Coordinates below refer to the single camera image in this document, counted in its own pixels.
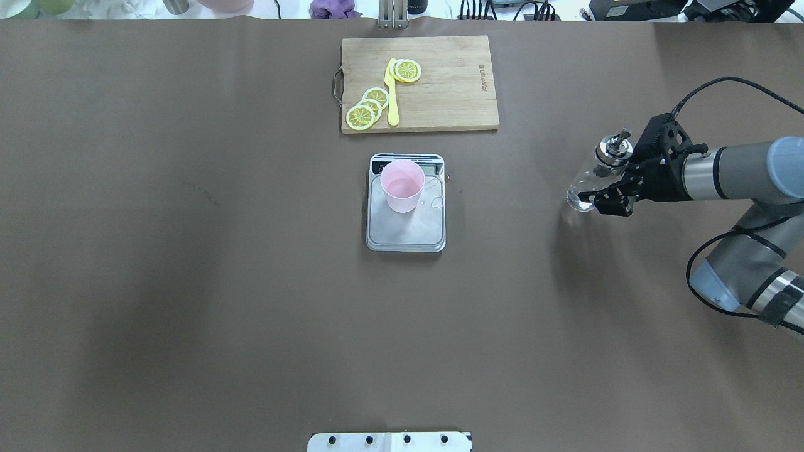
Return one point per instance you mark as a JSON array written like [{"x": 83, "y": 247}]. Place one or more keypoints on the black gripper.
[{"x": 664, "y": 180}]

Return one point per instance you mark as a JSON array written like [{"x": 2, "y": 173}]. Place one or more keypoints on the glass sauce bottle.
[{"x": 605, "y": 167}]

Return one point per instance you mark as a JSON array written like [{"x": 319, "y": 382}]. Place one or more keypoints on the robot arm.
[{"x": 739, "y": 273}]

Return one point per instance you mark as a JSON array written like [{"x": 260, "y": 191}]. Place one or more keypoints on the silver electronic kitchen scale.
[{"x": 414, "y": 224}]

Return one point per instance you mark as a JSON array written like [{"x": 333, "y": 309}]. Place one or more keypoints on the bamboo cutting board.
[{"x": 455, "y": 92}]

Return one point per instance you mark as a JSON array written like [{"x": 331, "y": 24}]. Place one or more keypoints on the yellow plastic knife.
[{"x": 393, "y": 112}]

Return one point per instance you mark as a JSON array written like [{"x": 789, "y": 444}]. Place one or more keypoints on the lemon slice pair top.
[{"x": 406, "y": 70}]

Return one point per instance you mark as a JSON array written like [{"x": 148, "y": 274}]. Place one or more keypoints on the lemon slice middle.
[{"x": 375, "y": 107}]

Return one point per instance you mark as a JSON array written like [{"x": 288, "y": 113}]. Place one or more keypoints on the lemon slice back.
[{"x": 378, "y": 94}]

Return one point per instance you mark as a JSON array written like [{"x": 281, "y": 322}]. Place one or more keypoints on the lemon slice pair under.
[{"x": 392, "y": 68}]

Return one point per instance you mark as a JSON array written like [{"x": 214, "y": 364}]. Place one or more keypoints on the lemon slice front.
[{"x": 360, "y": 117}]

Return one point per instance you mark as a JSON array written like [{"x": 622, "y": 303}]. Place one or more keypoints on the purple cloth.
[{"x": 333, "y": 9}]

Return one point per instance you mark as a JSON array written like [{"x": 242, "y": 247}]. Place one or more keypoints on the aluminium frame post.
[{"x": 393, "y": 14}]

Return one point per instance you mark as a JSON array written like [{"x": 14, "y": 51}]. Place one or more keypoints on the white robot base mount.
[{"x": 392, "y": 441}]

